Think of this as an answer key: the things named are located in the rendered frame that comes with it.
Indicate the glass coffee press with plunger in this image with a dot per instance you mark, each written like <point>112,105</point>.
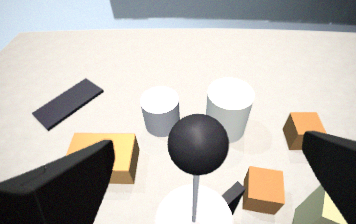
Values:
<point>198,144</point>

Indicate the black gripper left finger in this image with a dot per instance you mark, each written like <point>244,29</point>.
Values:
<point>69,190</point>

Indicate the orange cube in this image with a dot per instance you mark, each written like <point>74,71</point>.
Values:
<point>264,191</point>
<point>295,126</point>

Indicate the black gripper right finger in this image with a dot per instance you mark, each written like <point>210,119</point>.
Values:
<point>333,161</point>

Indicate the dark grey flat rectangular slab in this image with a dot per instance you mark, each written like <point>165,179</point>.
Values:
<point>67,103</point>

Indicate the tan rectangular block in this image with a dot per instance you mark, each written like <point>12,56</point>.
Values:
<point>126,150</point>

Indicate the grey cylinder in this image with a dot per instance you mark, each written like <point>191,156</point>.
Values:
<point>229,100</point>
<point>160,109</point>

